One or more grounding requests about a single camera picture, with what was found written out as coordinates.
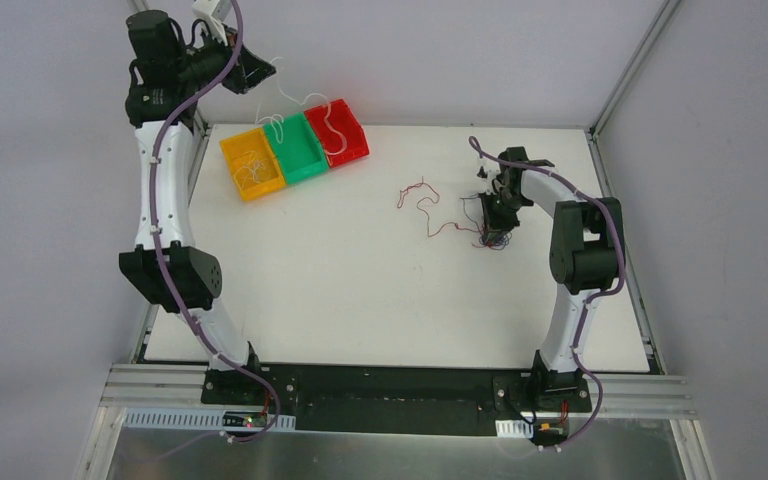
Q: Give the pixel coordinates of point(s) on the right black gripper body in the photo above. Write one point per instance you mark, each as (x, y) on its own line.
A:
(494, 208)

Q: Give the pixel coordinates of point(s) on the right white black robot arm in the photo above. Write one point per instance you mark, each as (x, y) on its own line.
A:
(586, 257)

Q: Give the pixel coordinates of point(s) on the yellow plastic bin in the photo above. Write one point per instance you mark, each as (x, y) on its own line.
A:
(252, 165)

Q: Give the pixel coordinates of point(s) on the green plastic bin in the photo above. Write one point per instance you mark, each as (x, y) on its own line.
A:
(297, 148)

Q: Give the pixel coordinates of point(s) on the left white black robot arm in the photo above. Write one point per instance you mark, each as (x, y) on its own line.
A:
(168, 76)

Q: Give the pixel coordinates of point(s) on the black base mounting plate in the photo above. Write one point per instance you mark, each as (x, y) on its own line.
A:
(434, 417)

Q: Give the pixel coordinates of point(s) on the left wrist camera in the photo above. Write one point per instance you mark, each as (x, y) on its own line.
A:
(213, 13)

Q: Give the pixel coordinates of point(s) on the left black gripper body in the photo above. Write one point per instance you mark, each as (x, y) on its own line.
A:
(242, 66)

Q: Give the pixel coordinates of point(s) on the red plastic bin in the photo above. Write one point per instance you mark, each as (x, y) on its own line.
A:
(341, 136)

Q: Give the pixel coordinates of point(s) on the aluminium front rail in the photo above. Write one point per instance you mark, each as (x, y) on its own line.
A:
(634, 396)

